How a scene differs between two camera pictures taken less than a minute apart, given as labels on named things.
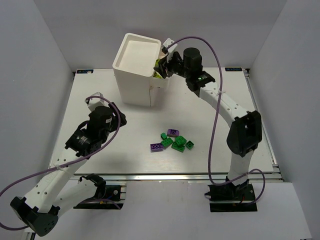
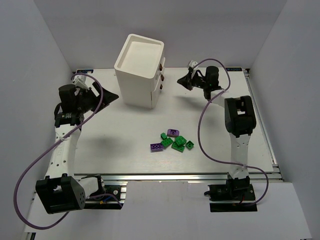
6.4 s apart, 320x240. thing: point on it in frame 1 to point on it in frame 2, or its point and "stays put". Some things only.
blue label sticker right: x=233 y=69 stays put
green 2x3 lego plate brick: x=180 y=148 stays put
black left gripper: x=120 y=118 to x=94 y=96
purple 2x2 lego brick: x=172 y=132 stays put
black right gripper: x=165 y=66 to x=191 y=80
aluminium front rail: x=179 y=177 stays put
